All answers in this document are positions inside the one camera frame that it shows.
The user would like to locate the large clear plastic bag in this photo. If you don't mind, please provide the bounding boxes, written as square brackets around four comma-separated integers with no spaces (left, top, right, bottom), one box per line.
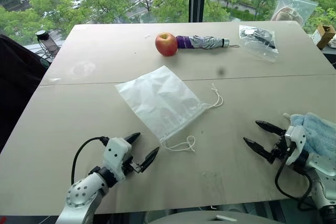
[270,0,319,26]

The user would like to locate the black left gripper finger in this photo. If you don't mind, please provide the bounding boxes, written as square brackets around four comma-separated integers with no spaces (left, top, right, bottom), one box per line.
[140,146,161,174]
[124,132,141,146]

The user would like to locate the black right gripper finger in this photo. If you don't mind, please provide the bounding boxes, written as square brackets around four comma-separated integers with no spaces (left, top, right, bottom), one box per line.
[243,137,272,163]
[255,120,286,136]

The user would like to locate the small open cardboard box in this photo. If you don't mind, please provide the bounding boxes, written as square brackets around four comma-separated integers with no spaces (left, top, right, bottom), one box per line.
[311,23,336,50]

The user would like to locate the grey robot torso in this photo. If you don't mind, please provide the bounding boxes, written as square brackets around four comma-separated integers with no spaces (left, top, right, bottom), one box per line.
[146,209,286,224]

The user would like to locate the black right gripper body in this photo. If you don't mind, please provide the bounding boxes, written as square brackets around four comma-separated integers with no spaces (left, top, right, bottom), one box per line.
[267,129,290,165]

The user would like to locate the red apple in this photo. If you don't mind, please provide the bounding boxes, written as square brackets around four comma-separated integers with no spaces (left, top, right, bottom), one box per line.
[154,32,179,57]

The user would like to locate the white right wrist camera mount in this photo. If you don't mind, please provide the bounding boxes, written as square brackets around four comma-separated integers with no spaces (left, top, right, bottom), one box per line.
[284,125,307,166]

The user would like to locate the light blue towel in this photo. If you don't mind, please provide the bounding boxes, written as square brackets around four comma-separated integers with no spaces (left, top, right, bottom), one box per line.
[282,112,336,162]

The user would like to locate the white translucent drawstring bag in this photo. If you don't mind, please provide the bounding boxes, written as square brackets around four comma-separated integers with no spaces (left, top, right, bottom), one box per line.
[114,65,224,154]

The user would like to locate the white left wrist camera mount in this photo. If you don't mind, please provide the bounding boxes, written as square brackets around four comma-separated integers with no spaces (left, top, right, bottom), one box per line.
[102,137,132,182]

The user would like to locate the clear zip bag black contents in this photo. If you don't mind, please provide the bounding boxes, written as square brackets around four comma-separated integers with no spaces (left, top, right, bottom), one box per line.
[238,24,279,63]

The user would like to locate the black lidded water bottle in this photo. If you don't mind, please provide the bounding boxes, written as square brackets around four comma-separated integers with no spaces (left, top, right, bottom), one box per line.
[36,30,62,58]

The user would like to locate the folded silver purple umbrella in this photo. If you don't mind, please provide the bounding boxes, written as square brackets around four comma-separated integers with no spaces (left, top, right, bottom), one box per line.
[175,35,240,51]

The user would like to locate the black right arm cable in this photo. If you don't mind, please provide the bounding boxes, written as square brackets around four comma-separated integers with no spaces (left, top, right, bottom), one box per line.
[274,155,313,211]

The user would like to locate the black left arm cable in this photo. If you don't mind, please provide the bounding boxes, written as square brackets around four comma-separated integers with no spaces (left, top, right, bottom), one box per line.
[71,136,110,185]

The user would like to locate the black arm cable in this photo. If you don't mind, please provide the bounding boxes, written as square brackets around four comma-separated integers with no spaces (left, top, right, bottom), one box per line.
[274,155,313,211]
[71,136,110,185]

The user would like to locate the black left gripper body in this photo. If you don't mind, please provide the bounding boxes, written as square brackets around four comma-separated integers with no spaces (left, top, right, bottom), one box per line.
[121,154,144,175]

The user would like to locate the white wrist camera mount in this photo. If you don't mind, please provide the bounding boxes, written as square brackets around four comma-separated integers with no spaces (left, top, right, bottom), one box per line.
[284,125,307,166]
[102,137,132,182]

